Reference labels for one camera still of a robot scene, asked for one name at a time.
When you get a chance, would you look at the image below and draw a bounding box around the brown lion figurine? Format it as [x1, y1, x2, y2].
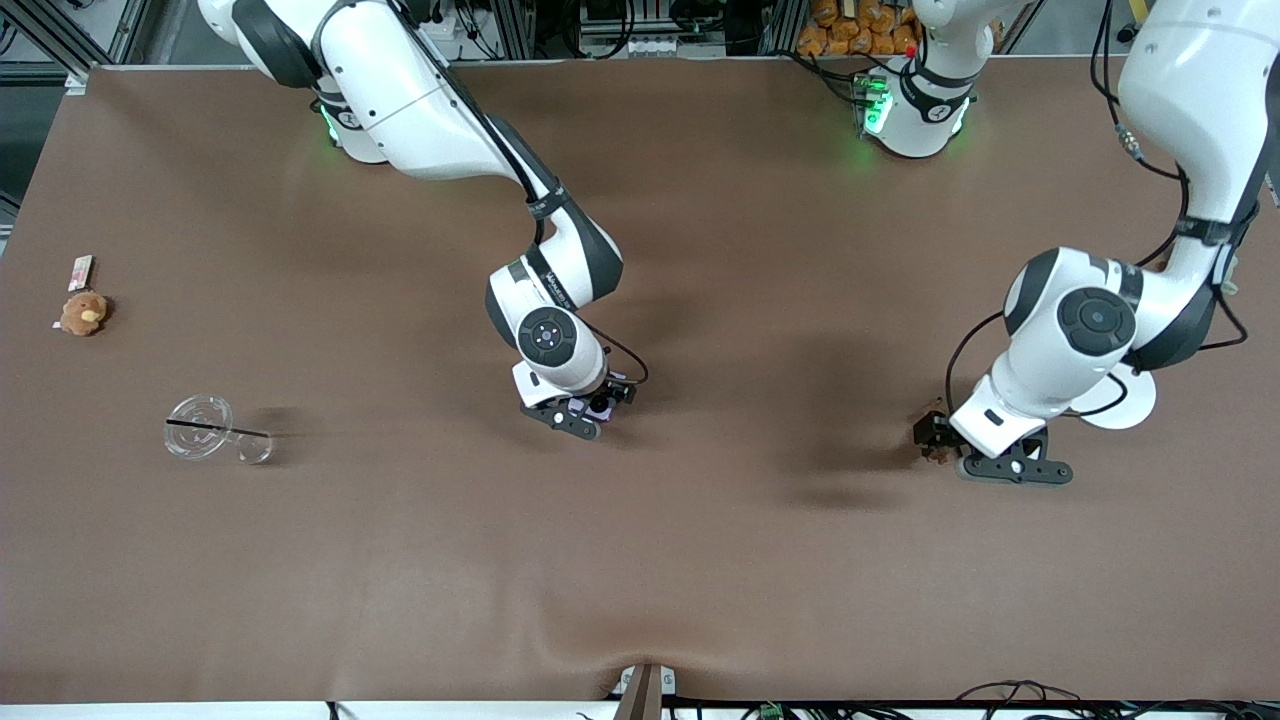
[920, 397, 959, 467]

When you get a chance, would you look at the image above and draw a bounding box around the white desk lamp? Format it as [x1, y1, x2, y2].
[1068, 365, 1158, 431]

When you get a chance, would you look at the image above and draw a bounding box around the brown table cover mat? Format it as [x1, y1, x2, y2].
[0, 55, 1280, 706]

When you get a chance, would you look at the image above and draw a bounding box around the black drinking straw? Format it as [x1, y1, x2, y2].
[165, 419, 271, 439]

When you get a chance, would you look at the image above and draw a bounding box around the clear plastic lidded cup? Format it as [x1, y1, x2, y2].
[163, 395, 273, 466]

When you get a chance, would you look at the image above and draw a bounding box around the orange plush toy pile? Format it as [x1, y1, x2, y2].
[797, 0, 921, 58]

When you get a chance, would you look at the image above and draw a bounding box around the brown plush toy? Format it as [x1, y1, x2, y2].
[52, 291, 111, 337]

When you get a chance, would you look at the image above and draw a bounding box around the black cable bundle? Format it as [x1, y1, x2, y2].
[955, 680, 1280, 720]

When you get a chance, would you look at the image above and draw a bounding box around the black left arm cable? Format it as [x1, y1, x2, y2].
[943, 0, 1251, 419]

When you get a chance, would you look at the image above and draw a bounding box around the aluminium frame extrusion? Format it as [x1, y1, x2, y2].
[0, 0, 151, 96]

